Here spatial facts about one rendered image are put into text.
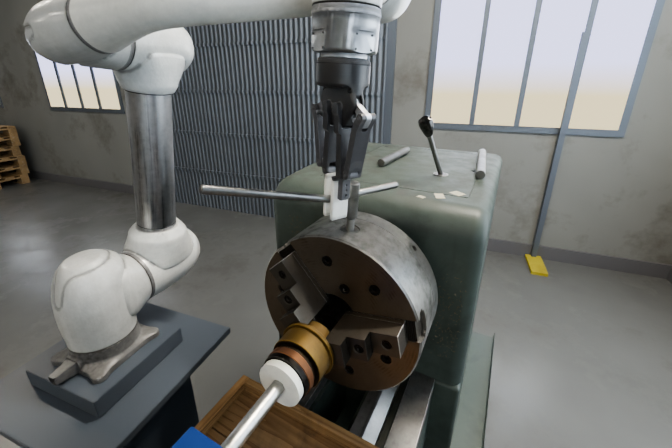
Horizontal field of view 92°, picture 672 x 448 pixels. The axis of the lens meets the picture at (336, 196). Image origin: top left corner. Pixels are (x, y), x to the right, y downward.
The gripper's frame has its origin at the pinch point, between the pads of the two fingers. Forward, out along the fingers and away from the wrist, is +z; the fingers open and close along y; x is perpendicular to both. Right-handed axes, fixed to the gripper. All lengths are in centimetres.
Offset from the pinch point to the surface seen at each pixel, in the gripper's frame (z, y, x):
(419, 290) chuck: 13.9, 11.8, 9.2
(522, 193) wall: 70, -80, 251
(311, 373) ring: 20.9, 10.9, -10.3
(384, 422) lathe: 45.1, 10.8, 7.0
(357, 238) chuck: 6.9, 3.1, 2.6
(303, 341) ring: 18.3, 7.6, -9.7
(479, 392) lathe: 75, 7, 55
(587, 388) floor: 125, 19, 151
